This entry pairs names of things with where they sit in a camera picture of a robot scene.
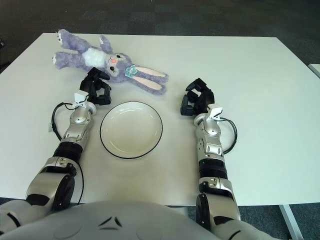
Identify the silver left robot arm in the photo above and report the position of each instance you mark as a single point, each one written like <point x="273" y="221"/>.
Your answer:
<point x="77" y="120"/>

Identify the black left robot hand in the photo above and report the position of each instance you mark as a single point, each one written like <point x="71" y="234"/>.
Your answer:
<point x="102" y="98"/>

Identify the grey robot torso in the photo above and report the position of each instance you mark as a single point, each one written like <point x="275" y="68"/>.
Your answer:
<point x="112" y="225"/>

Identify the white neighbouring table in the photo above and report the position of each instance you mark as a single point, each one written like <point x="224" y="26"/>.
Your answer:
<point x="315" y="70"/>

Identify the dark floor clutter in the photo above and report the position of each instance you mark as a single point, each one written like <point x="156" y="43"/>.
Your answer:
<point x="1" y="42"/>

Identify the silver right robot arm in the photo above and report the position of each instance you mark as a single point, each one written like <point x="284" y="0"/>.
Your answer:
<point x="212" y="147"/>

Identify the white table leg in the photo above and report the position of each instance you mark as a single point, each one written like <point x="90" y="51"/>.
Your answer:
<point x="290" y="222"/>

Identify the white plate black rim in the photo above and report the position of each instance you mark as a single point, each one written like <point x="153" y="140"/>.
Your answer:
<point x="131" y="130"/>

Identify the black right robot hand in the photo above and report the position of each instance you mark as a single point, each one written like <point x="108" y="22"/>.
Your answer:
<point x="205" y="97"/>

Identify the purple plush bunny doll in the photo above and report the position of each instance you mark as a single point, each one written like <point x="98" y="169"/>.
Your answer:
<point x="92" y="57"/>

